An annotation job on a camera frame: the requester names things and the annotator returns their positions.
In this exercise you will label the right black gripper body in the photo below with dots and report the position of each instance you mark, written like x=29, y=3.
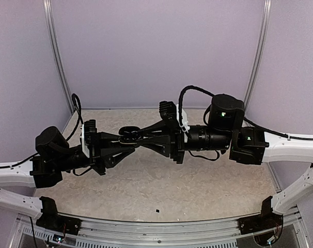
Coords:
x=177, y=150

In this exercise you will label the right aluminium corner post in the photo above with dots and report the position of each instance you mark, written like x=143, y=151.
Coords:
x=267, y=4

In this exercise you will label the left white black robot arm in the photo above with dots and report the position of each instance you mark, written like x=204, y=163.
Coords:
x=41, y=170

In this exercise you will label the left aluminium corner post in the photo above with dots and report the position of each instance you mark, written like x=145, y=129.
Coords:
x=47, y=6

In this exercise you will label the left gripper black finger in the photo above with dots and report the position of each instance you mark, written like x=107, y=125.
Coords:
x=113, y=156
x=108, y=139

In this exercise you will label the black earbuds charging case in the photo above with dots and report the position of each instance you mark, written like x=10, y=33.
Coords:
x=129, y=135

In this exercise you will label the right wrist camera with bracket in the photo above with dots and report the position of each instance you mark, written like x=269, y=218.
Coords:
x=169, y=114

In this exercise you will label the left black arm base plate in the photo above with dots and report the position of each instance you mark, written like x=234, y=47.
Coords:
x=52, y=220

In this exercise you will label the aluminium corner post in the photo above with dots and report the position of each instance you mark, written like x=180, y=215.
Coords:
x=267, y=4
x=47, y=6

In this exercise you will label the front aluminium rail frame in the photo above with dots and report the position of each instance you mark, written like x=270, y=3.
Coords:
x=185, y=194

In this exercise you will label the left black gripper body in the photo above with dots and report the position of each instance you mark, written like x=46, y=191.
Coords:
x=96, y=162

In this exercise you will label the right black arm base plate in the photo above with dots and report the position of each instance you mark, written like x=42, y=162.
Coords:
x=266, y=219

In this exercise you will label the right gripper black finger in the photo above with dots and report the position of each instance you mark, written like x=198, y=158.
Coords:
x=160, y=128
x=163, y=144

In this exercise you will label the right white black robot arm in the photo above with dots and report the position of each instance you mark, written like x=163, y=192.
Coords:
x=224, y=132

